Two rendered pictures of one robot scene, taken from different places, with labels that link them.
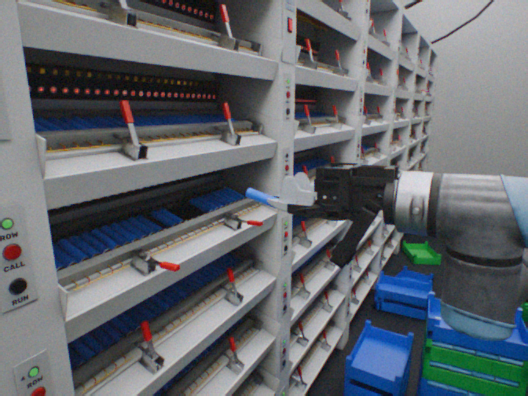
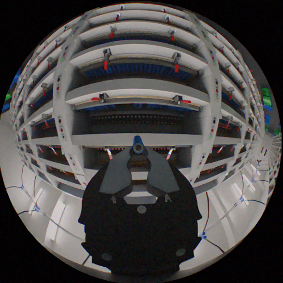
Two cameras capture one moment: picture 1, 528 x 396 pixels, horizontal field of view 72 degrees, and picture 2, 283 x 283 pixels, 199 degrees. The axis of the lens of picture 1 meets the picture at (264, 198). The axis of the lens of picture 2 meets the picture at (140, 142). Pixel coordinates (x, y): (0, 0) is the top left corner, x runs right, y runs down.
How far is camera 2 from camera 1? 0.62 m
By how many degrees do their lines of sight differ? 73
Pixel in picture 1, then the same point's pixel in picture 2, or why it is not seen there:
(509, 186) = not seen: outside the picture
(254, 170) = (76, 122)
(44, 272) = (209, 121)
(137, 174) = (177, 140)
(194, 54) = (139, 176)
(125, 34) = not seen: hidden behind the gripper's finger
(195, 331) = (146, 49)
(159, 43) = not seen: hidden behind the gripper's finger
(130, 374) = (183, 59)
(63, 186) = (198, 141)
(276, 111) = (77, 157)
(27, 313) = (214, 113)
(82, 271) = (193, 107)
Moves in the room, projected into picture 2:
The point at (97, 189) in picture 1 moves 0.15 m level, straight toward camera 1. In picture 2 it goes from (190, 138) to (221, 151)
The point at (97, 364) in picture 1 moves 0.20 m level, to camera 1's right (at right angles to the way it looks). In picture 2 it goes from (188, 70) to (189, 43)
